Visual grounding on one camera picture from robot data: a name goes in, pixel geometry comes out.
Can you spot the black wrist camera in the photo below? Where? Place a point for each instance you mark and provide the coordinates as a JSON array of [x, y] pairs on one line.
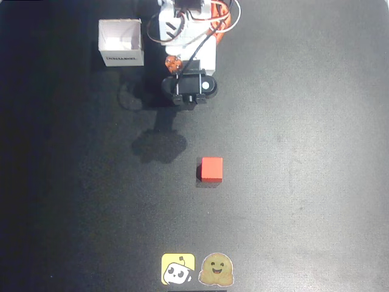
[[188, 86]]

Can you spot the hugging face emoji sticker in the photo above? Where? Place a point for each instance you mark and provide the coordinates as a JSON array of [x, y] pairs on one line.
[[216, 269]]

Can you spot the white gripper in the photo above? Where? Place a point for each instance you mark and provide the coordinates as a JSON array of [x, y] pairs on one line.
[[174, 64]]

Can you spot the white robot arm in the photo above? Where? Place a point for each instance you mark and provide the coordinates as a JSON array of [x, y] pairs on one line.
[[194, 25]]

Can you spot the yellow robot face sticker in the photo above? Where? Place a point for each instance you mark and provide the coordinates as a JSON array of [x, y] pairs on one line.
[[177, 269]]

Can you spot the white cardboard box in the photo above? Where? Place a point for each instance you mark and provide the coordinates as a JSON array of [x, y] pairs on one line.
[[121, 57]]

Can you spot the red cube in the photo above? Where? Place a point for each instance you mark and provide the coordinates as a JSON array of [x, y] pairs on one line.
[[211, 168]]

